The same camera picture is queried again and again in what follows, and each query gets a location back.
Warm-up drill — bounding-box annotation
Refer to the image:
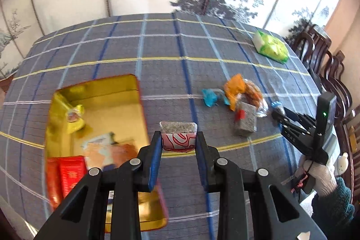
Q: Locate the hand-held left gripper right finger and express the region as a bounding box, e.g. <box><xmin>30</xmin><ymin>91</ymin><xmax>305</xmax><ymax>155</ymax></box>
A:
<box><xmin>196</xmin><ymin>131</ymin><xmax>328</xmax><ymax>240</ymax></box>

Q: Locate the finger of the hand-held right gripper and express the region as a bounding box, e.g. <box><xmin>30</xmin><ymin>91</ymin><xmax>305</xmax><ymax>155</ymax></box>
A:
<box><xmin>271</xmin><ymin>111</ymin><xmax>315</xmax><ymax>156</ymax></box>
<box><xmin>283</xmin><ymin>107</ymin><xmax>317</xmax><ymax>131</ymax></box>

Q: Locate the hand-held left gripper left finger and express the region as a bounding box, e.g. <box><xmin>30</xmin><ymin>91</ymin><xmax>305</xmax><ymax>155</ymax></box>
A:
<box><xmin>34</xmin><ymin>131</ymin><xmax>164</xmax><ymax>240</ymax></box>

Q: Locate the blue-wrapped candy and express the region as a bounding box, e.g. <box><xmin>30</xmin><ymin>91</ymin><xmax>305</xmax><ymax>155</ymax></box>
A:
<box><xmin>271</xmin><ymin>101</ymin><xmax>285</xmax><ymax>115</ymax></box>
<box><xmin>202</xmin><ymin>88</ymin><xmax>232</xmax><ymax>108</ymax></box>

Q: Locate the pink patterned snack packet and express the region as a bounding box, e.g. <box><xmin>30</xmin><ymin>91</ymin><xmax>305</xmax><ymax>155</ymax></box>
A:
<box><xmin>159</xmin><ymin>121</ymin><xmax>198</xmax><ymax>153</ymax></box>

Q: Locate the clear packet of orange snacks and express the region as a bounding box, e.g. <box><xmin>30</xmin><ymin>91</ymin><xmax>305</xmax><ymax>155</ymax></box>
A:
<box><xmin>243</xmin><ymin>79</ymin><xmax>269</xmax><ymax>118</ymax></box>

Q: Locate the grey sesame block packet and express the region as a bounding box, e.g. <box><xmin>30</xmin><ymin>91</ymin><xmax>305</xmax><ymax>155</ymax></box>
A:
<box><xmin>234</xmin><ymin>102</ymin><xmax>258</xmax><ymax>136</ymax></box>

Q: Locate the navy and white snack packet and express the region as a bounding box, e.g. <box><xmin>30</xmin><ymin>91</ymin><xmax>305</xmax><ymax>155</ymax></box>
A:
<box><xmin>81</xmin><ymin>131</ymin><xmax>116</xmax><ymax>151</ymax></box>

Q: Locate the red tin box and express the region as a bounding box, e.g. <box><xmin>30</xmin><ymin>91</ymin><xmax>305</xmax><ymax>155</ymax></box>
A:
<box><xmin>45</xmin><ymin>75</ymin><xmax>169</xmax><ymax>233</ymax></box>

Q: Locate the orange snack packet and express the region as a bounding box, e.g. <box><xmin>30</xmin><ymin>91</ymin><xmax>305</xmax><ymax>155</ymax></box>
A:
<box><xmin>224</xmin><ymin>74</ymin><xmax>246</xmax><ymax>111</ymax></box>

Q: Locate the red snack packet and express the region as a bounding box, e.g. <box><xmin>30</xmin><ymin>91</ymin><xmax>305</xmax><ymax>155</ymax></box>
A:
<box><xmin>46</xmin><ymin>156</ymin><xmax>88</xmax><ymax>209</ymax></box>

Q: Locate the yellow-wrapped candy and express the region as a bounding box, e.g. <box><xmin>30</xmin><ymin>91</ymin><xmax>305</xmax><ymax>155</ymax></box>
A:
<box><xmin>65</xmin><ymin>104</ymin><xmax>85</xmax><ymax>134</ymax></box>

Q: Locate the person's right hand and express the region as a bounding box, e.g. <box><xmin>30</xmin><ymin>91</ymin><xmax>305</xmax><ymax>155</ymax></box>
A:
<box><xmin>298</xmin><ymin>157</ymin><xmax>338</xmax><ymax>196</ymax></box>

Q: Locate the white round charm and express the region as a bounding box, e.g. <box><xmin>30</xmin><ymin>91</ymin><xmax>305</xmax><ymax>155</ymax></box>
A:
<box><xmin>336</xmin><ymin>152</ymin><xmax>349</xmax><ymax>176</ymax></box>

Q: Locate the green tissue pack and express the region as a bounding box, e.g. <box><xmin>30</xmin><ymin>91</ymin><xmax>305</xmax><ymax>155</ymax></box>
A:
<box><xmin>252</xmin><ymin>30</ymin><xmax>290</xmax><ymax>64</ymax></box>

